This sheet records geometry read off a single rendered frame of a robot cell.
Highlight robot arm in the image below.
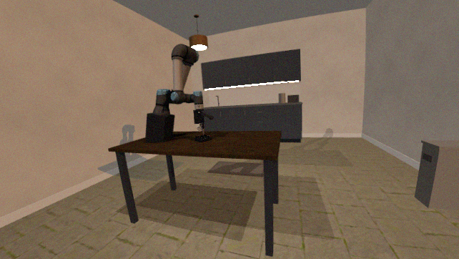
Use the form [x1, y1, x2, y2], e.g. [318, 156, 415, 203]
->
[153, 44, 204, 116]

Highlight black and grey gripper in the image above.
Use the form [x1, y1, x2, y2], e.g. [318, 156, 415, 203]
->
[193, 109, 204, 135]

